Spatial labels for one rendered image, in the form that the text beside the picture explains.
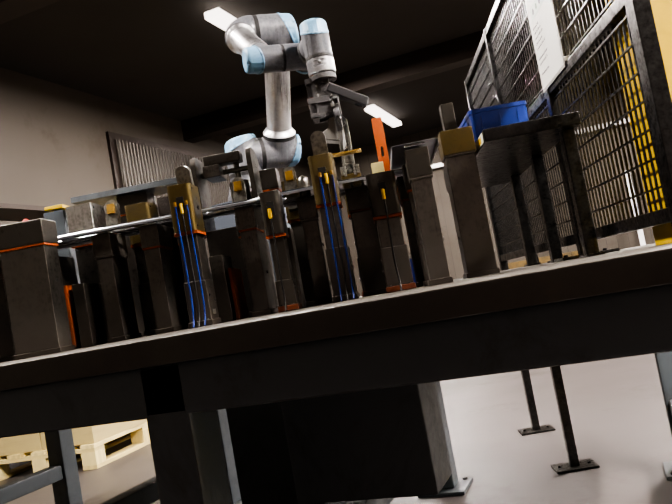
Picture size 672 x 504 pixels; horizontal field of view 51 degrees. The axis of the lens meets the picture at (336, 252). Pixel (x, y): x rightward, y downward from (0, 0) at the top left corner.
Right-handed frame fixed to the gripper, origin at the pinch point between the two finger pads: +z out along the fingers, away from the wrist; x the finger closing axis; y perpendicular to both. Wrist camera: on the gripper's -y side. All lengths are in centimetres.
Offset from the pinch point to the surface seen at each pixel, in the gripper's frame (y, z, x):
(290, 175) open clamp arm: 17.3, 1.9, -14.4
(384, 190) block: -7.5, 16.9, 23.9
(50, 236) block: 76, 11, 17
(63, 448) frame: 142, 79, -104
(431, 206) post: -16.1, 24.3, 39.9
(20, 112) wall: 249, -149, -338
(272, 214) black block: 19.6, 16.7, 20.5
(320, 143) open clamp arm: 5.3, 1.7, 17.8
